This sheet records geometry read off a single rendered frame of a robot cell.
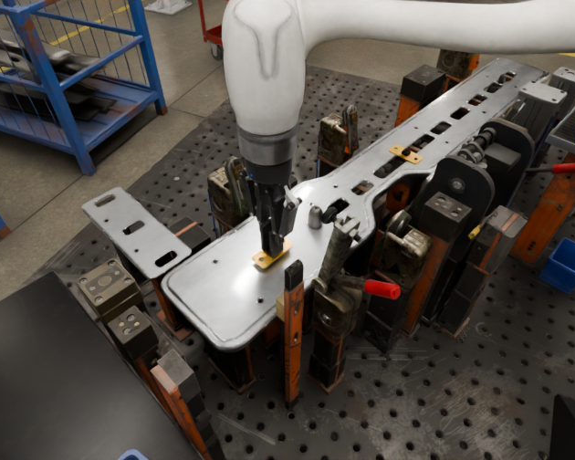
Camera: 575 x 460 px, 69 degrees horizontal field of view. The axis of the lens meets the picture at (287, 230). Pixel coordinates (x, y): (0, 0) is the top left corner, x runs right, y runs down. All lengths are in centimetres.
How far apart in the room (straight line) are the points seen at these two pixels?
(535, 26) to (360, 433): 80
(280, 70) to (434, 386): 79
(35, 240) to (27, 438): 190
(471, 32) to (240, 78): 31
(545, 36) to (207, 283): 65
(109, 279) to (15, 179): 228
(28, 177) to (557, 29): 278
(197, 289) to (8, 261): 181
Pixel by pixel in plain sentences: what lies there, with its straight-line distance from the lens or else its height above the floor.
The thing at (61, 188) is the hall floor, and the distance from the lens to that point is 283.
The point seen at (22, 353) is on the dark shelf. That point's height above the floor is 103.
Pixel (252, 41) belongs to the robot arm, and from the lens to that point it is 53.
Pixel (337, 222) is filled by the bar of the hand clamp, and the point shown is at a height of 121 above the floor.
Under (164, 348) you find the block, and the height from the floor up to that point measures 100.
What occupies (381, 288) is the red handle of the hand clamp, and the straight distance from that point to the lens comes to 64.
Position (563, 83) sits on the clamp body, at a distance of 153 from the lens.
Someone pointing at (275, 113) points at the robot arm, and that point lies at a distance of 57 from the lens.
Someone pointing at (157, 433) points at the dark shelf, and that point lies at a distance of 67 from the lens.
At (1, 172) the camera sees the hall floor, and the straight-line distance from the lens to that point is 314.
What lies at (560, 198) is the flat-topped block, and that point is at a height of 95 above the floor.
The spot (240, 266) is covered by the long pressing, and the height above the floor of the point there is 100.
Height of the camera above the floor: 165
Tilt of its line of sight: 47 degrees down
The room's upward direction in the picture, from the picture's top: straight up
